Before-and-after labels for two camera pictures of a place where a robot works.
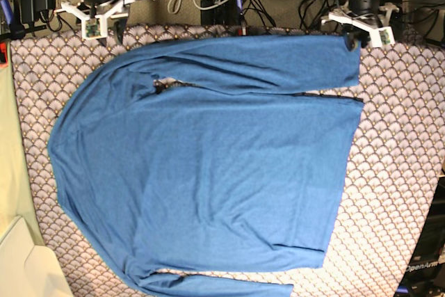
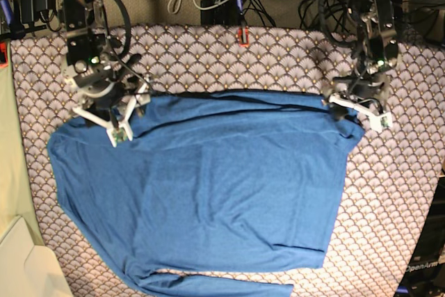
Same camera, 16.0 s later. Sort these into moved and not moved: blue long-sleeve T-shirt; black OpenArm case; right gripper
Moved: blue long-sleeve T-shirt; right gripper
Not moved: black OpenArm case
